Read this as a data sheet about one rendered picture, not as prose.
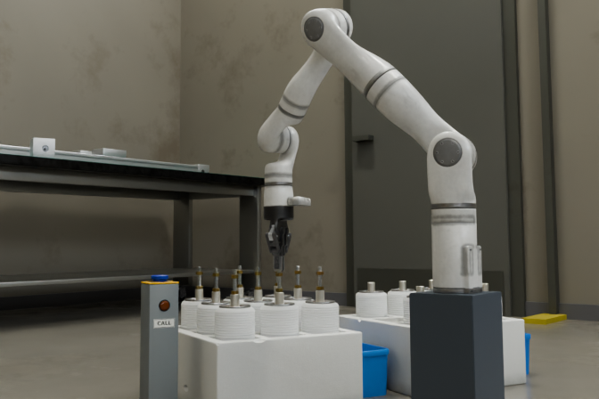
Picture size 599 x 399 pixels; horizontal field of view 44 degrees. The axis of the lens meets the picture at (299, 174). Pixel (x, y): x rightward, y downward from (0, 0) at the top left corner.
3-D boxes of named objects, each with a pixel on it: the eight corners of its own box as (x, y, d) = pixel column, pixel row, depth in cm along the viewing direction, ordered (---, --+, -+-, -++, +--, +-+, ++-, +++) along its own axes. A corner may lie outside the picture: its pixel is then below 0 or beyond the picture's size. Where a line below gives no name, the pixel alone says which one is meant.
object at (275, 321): (299, 383, 175) (299, 305, 176) (258, 383, 175) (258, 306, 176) (299, 375, 184) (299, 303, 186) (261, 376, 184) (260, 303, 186)
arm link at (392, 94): (402, 74, 166) (390, 65, 157) (488, 157, 156) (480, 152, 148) (374, 103, 168) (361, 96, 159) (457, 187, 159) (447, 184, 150)
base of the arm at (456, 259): (486, 291, 152) (483, 208, 153) (466, 294, 144) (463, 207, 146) (445, 289, 157) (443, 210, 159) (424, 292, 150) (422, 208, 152)
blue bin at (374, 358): (391, 394, 194) (391, 348, 195) (356, 399, 188) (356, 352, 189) (333, 377, 220) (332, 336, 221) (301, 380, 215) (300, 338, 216)
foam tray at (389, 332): (527, 383, 208) (524, 319, 210) (417, 398, 189) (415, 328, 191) (438, 363, 242) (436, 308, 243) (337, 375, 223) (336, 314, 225)
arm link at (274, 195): (301, 205, 176) (300, 179, 177) (258, 206, 180) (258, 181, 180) (312, 207, 185) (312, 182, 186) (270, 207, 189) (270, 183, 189)
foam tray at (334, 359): (363, 405, 181) (362, 331, 183) (217, 426, 163) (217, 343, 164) (289, 379, 215) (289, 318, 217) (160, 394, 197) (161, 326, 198)
